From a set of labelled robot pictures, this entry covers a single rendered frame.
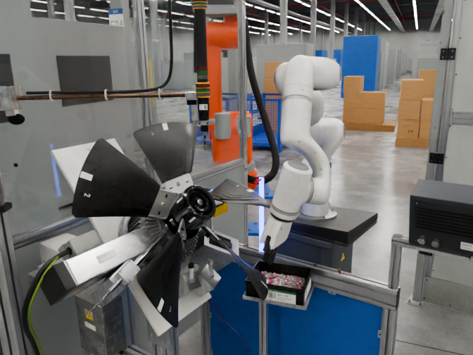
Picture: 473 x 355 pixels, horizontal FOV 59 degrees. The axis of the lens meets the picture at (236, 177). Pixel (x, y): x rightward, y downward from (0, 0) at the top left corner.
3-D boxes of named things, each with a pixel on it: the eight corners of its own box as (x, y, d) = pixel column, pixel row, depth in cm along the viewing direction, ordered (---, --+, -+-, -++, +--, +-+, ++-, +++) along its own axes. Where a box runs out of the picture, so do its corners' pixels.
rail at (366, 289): (197, 251, 197) (196, 235, 195) (202, 248, 200) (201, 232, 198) (395, 311, 147) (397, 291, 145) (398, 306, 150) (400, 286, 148)
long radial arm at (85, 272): (129, 240, 139) (146, 225, 132) (140, 260, 138) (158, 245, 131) (47, 277, 116) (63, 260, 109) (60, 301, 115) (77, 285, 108)
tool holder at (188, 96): (185, 125, 130) (184, 93, 127) (188, 122, 136) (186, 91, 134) (215, 125, 130) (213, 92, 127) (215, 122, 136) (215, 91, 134)
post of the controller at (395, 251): (387, 287, 147) (391, 235, 142) (389, 284, 150) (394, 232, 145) (395, 290, 146) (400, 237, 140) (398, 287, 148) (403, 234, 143)
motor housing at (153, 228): (146, 283, 135) (168, 268, 127) (110, 222, 138) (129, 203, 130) (193, 256, 153) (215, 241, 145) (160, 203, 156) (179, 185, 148)
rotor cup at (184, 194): (174, 247, 129) (198, 229, 122) (150, 208, 132) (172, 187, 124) (204, 232, 141) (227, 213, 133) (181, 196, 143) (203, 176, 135)
